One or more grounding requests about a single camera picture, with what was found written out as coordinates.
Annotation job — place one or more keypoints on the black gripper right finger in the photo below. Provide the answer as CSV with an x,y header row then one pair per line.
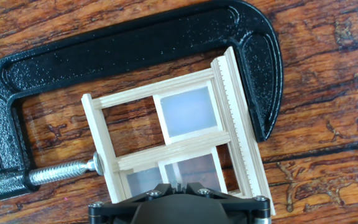
x,y
244,208

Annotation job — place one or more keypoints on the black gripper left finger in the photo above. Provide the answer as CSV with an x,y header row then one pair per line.
x,y
117,208

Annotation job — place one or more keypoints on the wooden frosted window sash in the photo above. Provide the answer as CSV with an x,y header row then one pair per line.
x,y
188,112
138,183
194,171

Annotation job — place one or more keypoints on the wood-grain table mat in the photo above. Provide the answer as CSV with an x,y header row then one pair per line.
x,y
322,93

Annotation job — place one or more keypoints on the black metal C-clamp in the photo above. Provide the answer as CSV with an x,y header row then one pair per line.
x,y
120,56

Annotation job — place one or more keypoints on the miniature wooden window frame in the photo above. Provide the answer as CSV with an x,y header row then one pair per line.
x,y
235,102

